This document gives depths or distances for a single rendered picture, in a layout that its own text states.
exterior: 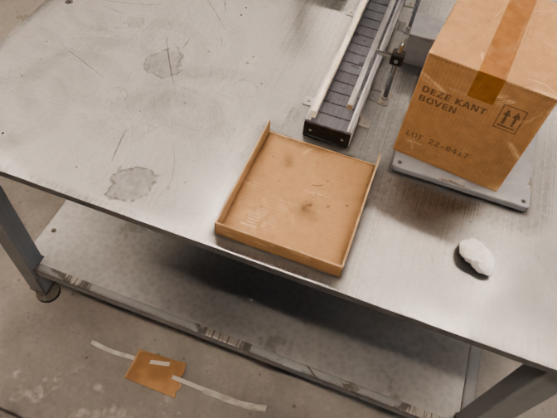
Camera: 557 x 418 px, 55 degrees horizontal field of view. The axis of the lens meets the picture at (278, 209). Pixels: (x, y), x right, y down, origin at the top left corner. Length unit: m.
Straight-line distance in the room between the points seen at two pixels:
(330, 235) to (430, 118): 0.31
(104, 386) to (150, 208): 0.87
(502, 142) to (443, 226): 0.20
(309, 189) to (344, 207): 0.08
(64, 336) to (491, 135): 1.45
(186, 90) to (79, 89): 0.25
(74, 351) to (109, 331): 0.12
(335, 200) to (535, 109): 0.41
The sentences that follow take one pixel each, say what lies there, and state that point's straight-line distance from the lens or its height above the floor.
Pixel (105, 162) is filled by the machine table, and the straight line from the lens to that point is 1.21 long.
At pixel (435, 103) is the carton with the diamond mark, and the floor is 1.02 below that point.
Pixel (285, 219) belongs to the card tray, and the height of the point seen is 0.83.
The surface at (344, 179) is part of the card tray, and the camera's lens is 1.17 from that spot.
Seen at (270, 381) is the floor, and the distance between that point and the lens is 1.82.
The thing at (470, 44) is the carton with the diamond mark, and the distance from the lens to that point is 1.10.
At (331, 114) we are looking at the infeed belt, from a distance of 1.23.
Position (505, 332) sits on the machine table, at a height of 0.83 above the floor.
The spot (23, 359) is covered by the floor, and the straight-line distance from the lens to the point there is 1.96.
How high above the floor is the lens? 1.74
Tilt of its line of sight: 55 degrees down
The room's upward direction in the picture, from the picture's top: 7 degrees clockwise
